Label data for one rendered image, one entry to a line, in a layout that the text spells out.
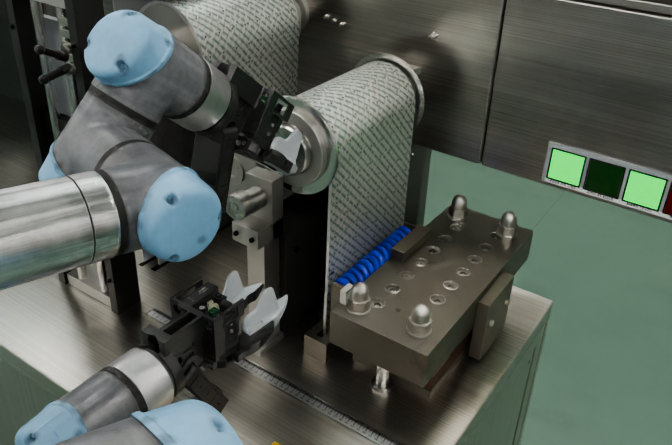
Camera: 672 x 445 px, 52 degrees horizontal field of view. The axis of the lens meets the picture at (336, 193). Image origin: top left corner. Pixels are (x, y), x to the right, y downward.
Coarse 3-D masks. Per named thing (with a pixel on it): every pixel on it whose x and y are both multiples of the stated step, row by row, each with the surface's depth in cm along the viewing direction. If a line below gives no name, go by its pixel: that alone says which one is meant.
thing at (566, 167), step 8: (560, 152) 110; (552, 160) 111; (560, 160) 110; (568, 160) 110; (576, 160) 109; (552, 168) 112; (560, 168) 111; (568, 168) 110; (576, 168) 109; (552, 176) 112; (560, 176) 111; (568, 176) 111; (576, 176) 110; (576, 184) 110
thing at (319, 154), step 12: (300, 120) 94; (312, 132) 94; (312, 144) 95; (324, 144) 95; (312, 156) 96; (324, 156) 95; (312, 168) 97; (324, 168) 97; (288, 180) 100; (300, 180) 99; (312, 180) 98
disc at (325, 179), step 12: (288, 96) 96; (300, 108) 95; (312, 108) 94; (312, 120) 95; (324, 120) 93; (324, 132) 94; (336, 144) 94; (336, 156) 95; (336, 168) 96; (324, 180) 98; (300, 192) 101; (312, 192) 100
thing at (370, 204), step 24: (408, 144) 115; (384, 168) 110; (408, 168) 118; (336, 192) 100; (360, 192) 106; (384, 192) 113; (336, 216) 102; (360, 216) 109; (384, 216) 116; (336, 240) 104; (360, 240) 111; (336, 264) 107
